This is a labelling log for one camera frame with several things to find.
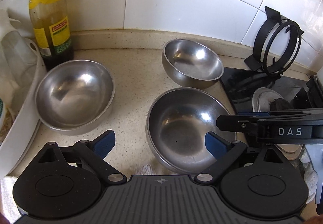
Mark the large steel bowl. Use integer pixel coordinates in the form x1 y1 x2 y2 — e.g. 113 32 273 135
146 88 237 174

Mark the steel burner cap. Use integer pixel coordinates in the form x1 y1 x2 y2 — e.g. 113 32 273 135
252 88 303 161

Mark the white cloth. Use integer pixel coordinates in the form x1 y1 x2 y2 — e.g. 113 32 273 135
299 144 322 204

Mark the black glass cooktop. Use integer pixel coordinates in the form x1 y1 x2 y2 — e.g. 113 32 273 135
221 68 322 113

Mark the black stove pot support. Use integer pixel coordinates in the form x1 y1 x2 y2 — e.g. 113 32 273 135
244 6 303 76

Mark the white plastic tray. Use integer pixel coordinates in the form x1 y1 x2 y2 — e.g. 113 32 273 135
1 38 47 178

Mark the clear plastic bottle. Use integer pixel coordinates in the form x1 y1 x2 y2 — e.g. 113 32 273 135
1 9 37 105

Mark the yellow green oil bottle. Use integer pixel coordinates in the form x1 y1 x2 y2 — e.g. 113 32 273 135
28 0 74 70

